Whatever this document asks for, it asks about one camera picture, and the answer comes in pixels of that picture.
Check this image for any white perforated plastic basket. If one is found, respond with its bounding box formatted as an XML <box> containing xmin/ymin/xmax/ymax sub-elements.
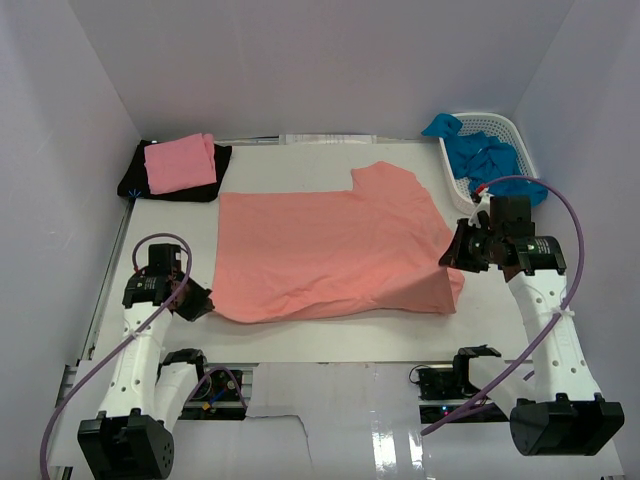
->
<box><xmin>437</xmin><ymin>112</ymin><xmax>543</xmax><ymax>216</ymax></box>

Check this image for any salmon pink t-shirt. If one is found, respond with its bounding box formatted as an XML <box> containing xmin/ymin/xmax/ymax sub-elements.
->
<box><xmin>211</xmin><ymin>162</ymin><xmax>464</xmax><ymax>324</ymax></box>

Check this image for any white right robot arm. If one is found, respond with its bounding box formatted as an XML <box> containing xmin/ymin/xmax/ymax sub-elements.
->
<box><xmin>439</xmin><ymin>193</ymin><xmax>625</xmax><ymax>456</ymax></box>

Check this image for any folded black t-shirt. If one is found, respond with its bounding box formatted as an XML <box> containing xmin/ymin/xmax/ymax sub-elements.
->
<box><xmin>116</xmin><ymin>140</ymin><xmax>234</xmax><ymax>204</ymax></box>

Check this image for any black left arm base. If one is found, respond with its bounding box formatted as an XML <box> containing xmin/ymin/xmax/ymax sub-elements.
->
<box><xmin>179</xmin><ymin>369</ymin><xmax>248</xmax><ymax>421</ymax></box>

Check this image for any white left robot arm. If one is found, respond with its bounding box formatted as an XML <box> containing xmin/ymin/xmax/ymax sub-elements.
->
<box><xmin>77</xmin><ymin>243</ymin><xmax>213</xmax><ymax>479</ymax></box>

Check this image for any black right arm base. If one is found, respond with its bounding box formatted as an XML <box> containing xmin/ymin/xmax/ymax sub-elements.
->
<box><xmin>408</xmin><ymin>365</ymin><xmax>479</xmax><ymax>401</ymax></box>

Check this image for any blue t-shirt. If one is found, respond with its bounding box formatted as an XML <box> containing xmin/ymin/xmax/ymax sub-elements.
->
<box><xmin>421</xmin><ymin>113</ymin><xmax>549</xmax><ymax>209</ymax></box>

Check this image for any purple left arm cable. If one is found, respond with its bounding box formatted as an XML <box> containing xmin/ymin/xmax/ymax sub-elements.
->
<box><xmin>39</xmin><ymin>233</ymin><xmax>248</xmax><ymax>480</ymax></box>

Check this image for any white paper label sheet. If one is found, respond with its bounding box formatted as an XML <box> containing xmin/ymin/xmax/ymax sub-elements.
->
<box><xmin>279</xmin><ymin>134</ymin><xmax>377</xmax><ymax>145</ymax></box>

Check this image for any folded pink t-shirt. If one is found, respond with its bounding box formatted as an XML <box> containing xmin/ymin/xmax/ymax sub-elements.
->
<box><xmin>144</xmin><ymin>133</ymin><xmax>217</xmax><ymax>195</ymax></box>

